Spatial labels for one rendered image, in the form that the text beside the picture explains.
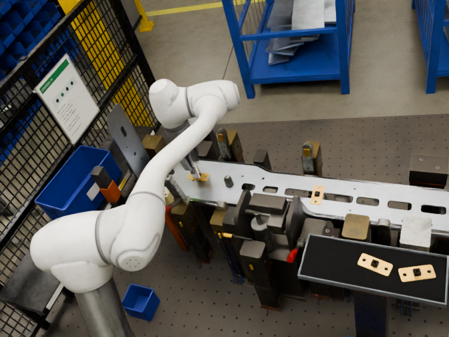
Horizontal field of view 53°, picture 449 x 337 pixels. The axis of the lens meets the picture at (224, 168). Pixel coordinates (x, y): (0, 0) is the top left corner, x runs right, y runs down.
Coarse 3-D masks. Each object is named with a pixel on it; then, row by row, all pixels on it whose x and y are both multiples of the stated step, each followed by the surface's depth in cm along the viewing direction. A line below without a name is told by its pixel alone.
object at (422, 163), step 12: (420, 156) 157; (432, 156) 155; (444, 156) 154; (420, 168) 153; (432, 168) 152; (444, 168) 151; (420, 180) 156; (432, 180) 154; (444, 180) 152; (408, 204) 168
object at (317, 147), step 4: (308, 140) 173; (316, 144) 170; (316, 148) 169; (320, 148) 172; (316, 152) 167; (320, 152) 172; (316, 156) 167; (320, 156) 173; (316, 160) 167; (320, 160) 172; (316, 164) 169; (320, 164) 174; (316, 168) 170; (320, 168) 175; (316, 172) 171; (320, 172) 176; (312, 192) 183; (308, 196) 185
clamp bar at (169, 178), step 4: (172, 172) 156; (168, 176) 155; (168, 180) 153; (172, 180) 155; (164, 184) 153; (168, 184) 155; (172, 184) 155; (176, 184) 158; (168, 188) 158; (172, 188) 157; (176, 188) 158; (172, 192) 160; (176, 192) 159; (180, 192) 161; (176, 196) 162; (180, 196) 161; (184, 196) 164
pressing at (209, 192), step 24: (216, 168) 181; (240, 168) 178; (264, 168) 175; (192, 192) 175; (216, 192) 172; (240, 192) 170; (336, 192) 159; (360, 192) 156; (384, 192) 154; (408, 192) 152; (432, 192) 149; (312, 216) 155; (336, 216) 152; (384, 216) 148; (432, 216) 144
